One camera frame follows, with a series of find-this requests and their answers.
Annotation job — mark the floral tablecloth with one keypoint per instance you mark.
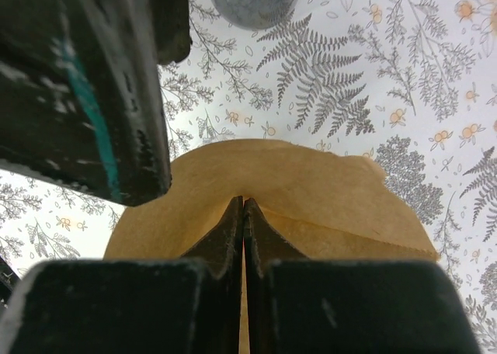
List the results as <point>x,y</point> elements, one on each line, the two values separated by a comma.
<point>383,79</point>

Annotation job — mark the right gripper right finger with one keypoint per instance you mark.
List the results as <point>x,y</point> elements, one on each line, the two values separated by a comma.
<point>299,305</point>

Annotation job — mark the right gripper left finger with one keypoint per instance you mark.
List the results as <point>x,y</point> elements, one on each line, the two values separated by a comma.
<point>185,305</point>

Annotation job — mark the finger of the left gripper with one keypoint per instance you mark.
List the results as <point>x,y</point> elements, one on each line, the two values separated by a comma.
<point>172,32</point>
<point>81,105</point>

